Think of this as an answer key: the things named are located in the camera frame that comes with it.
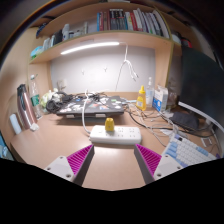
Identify wooden shelf unit with books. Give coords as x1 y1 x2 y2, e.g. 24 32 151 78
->
28 1 201 66

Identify yellow charger block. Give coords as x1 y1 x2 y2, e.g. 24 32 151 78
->
104 117 116 132

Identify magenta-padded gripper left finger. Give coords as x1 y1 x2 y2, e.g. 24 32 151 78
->
44 143 96 187

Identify clear pump sanitizer bottle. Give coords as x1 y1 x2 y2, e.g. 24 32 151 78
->
145 76 156 108

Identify white LED light bar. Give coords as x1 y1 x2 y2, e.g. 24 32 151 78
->
60 41 121 56

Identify clear green-labelled water bottle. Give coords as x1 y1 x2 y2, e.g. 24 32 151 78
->
29 74 43 120

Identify white power strip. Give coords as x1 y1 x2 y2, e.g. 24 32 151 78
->
89 124 143 146

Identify white desk cable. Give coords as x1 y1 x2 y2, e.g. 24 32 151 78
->
128 103 174 148

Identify white and blue keyboard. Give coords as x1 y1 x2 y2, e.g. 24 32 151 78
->
162 133 218 168

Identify yellow squeeze bottle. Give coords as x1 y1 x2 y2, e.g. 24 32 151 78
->
135 85 147 112

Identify white and green plush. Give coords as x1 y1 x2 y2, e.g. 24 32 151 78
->
39 88 59 109

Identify blue and white carton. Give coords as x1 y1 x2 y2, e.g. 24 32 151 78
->
152 84 169 113

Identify black desk cable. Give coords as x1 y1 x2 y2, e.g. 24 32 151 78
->
124 103 214 139

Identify black monitor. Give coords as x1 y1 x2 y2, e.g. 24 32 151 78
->
177 46 224 133

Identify black laptop with stickers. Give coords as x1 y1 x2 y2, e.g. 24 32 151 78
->
55 95 126 119

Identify white wall socket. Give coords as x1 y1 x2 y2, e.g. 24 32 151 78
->
57 78 67 90

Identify white power strip cable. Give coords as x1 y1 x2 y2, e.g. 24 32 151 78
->
81 89 93 136

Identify small white tag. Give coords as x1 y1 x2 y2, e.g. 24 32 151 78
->
29 122 40 132

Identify white cylinder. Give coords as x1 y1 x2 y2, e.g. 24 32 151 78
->
9 113 23 136

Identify white hanging multi-head cable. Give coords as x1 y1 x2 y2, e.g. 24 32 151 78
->
114 42 140 93

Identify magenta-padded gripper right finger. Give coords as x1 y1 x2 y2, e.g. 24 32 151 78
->
133 143 184 185

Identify black pouch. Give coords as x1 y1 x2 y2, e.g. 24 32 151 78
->
168 110 201 132

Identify black headphones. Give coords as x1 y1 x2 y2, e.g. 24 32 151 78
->
45 91 73 114

